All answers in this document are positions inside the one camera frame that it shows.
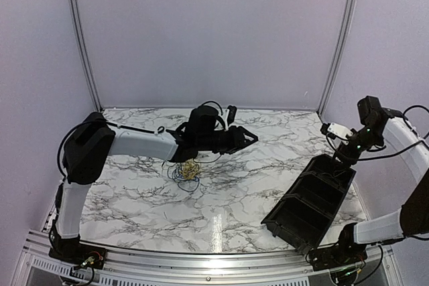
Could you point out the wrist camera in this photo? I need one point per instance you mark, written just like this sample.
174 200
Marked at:
336 131
230 116

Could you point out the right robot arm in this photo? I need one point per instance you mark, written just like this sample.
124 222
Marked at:
382 126

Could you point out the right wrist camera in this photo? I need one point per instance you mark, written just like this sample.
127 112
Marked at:
336 131

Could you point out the right aluminium frame post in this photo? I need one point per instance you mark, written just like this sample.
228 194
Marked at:
335 63

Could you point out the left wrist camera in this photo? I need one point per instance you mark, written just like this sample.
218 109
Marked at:
230 116

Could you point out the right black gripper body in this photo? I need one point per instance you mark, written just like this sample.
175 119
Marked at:
367 139

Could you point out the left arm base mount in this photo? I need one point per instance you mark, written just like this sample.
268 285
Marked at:
77 252

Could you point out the black three-compartment bin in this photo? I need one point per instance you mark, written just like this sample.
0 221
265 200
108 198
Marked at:
306 211

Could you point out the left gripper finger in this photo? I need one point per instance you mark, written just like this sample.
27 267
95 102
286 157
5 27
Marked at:
248 134
246 143

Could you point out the left aluminium frame post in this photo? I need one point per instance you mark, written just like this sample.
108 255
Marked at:
84 55

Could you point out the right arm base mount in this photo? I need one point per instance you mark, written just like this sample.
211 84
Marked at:
345 251

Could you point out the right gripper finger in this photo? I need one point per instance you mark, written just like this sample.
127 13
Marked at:
347 164
338 154

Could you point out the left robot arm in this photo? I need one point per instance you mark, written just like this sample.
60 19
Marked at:
84 150

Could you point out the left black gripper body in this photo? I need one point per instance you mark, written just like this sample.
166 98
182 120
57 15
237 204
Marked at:
228 145

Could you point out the aluminium front rail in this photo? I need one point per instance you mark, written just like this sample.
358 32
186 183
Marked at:
127 266

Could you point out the aluminium frame post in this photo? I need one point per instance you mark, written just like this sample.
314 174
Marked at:
84 55
335 63

